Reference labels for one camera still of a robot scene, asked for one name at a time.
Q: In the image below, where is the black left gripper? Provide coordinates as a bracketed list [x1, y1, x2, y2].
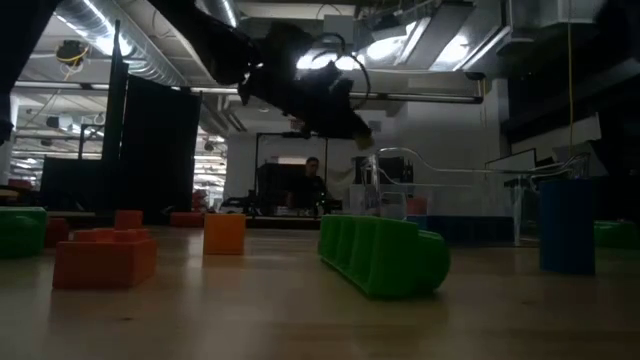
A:
[238, 22, 375, 150]

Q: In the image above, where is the long green block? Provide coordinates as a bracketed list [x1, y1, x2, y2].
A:
[0, 206, 49, 260]
[317, 214, 452, 301]
[593, 219, 640, 251]

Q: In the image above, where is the long blue block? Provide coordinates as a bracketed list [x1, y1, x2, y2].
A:
[407, 214, 516, 245]

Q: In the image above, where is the orange cube block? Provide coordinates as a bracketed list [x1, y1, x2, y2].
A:
[203, 213, 247, 257]

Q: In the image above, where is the dark red cylinder block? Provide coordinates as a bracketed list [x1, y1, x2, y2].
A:
[169, 211, 205, 229]

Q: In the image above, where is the blue cylinder block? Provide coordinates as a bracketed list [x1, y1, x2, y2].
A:
[539, 178, 597, 276]

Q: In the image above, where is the coral orange cylinder block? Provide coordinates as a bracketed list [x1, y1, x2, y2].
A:
[114, 209, 144, 231]

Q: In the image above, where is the small dark red brick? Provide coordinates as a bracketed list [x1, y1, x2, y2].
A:
[44, 217, 70, 249]

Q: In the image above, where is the frosted plastic bin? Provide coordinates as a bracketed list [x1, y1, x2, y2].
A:
[348, 154, 409, 221]

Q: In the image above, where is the person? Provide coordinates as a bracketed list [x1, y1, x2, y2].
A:
[292, 156, 332, 214]

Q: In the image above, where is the black monitor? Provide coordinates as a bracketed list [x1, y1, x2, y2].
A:
[256, 162, 301, 212]

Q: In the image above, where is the clear hard plastic bin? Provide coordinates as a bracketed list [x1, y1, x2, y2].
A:
[367, 146, 592, 247]

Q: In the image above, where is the black partition panel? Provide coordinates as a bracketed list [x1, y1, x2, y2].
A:
[39, 19, 202, 224]

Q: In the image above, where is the silver ventilation duct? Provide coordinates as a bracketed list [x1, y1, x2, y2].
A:
[52, 0, 241, 89]

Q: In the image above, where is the ceiling cable reel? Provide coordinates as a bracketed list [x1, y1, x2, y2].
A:
[54, 39, 91, 69]

